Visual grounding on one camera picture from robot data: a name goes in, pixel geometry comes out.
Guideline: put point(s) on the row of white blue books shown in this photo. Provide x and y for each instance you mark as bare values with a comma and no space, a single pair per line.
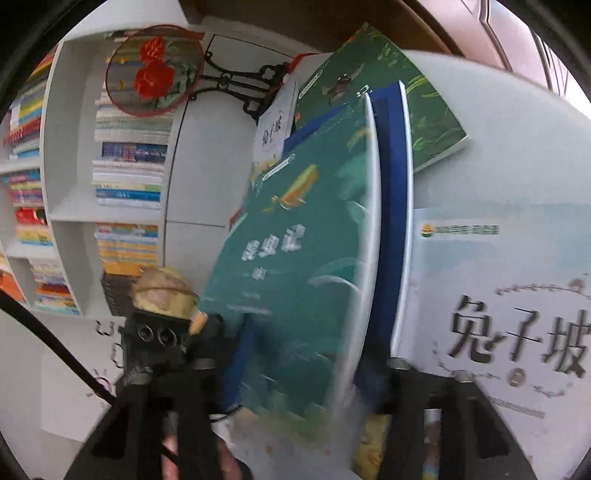
129,170

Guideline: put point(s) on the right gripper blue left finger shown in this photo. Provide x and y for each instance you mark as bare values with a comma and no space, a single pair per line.
240,352

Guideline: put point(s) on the person's left hand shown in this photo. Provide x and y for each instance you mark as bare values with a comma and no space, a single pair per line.
201,454

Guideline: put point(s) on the dark green insect book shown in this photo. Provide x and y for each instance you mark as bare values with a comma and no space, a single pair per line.
370,60

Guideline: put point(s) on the red flower round fan ornament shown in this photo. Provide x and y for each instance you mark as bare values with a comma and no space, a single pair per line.
157,68

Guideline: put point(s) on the white bookshelf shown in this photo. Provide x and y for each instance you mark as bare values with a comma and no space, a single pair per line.
48,206

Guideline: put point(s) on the row of orange books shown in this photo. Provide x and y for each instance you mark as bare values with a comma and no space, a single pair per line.
126,249

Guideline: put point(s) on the teal insect book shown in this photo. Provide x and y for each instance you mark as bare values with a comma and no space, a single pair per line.
301,264

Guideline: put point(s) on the antique yellow globe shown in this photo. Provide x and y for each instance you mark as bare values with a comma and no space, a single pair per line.
165,291

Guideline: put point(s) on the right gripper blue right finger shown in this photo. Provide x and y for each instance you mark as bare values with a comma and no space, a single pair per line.
374,374

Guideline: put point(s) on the row of black books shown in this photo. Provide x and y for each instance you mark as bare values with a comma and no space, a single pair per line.
117,293

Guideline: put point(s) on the white rabbit hill book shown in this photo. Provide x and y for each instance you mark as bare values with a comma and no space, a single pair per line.
502,292
275,124

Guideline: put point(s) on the blue fairy tales book 02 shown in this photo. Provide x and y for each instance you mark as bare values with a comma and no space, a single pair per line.
392,119

